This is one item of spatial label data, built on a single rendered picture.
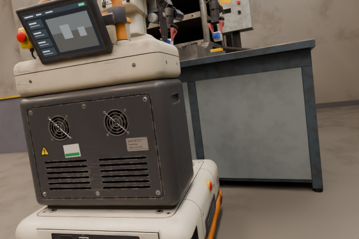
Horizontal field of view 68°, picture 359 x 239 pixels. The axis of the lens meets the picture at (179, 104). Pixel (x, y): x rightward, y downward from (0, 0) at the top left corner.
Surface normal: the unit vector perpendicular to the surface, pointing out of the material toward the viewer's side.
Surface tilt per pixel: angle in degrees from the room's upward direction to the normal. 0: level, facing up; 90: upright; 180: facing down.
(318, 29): 90
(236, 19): 90
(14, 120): 90
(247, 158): 90
